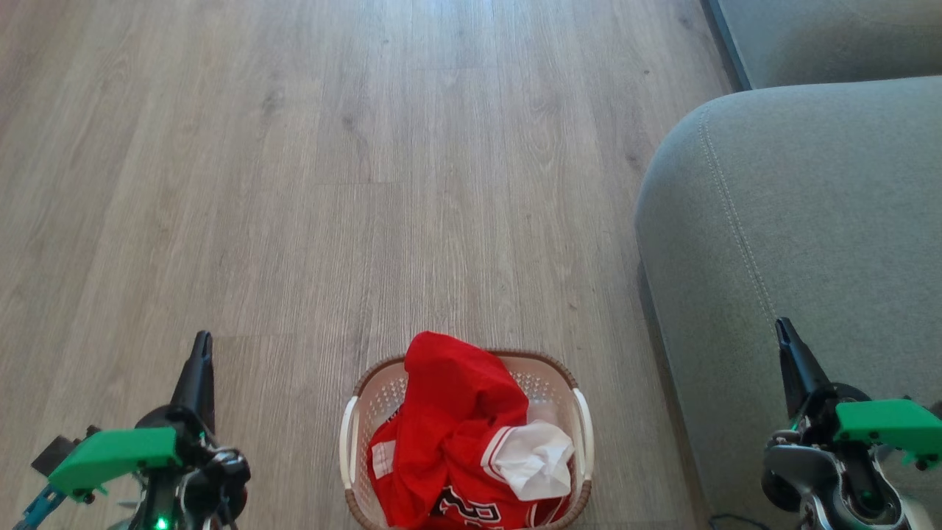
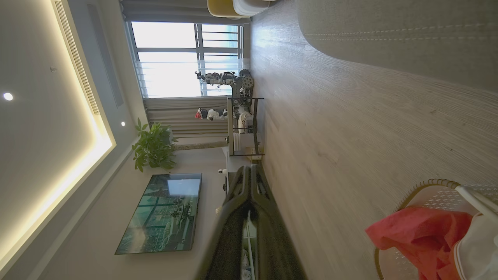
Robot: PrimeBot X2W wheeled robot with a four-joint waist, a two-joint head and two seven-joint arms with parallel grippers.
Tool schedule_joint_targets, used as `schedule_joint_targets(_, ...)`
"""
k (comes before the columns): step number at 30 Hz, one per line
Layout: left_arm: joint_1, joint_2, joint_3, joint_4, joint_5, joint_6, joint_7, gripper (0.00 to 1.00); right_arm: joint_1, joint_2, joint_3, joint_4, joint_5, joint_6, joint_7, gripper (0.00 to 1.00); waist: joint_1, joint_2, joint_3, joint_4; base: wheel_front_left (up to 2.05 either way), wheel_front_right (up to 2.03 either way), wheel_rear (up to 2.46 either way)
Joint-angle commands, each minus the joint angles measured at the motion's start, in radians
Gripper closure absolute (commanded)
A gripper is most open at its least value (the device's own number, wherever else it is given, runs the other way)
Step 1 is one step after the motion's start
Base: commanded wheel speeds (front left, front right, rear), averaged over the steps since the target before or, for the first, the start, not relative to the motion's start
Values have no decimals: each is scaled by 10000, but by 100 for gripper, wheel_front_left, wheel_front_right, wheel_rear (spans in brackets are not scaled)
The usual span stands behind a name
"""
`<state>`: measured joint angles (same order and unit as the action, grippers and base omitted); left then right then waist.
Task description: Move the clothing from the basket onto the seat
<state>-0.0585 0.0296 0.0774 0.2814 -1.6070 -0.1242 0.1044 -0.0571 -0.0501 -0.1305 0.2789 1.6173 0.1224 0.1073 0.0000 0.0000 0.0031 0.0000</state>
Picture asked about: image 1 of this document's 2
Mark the white and red garment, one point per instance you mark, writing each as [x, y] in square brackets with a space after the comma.
[536, 464]

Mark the blue plastic bracket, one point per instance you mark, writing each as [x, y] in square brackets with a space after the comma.
[37, 508]

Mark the beige plastic laundry basket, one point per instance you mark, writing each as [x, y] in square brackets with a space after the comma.
[383, 401]

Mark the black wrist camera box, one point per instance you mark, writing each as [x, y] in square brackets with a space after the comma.
[53, 453]

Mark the red basketball jersey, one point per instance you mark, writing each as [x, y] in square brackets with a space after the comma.
[449, 397]

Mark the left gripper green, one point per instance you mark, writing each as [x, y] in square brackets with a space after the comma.
[110, 453]

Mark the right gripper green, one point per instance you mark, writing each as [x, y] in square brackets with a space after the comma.
[890, 423]

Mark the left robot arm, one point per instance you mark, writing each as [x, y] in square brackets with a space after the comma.
[221, 478]

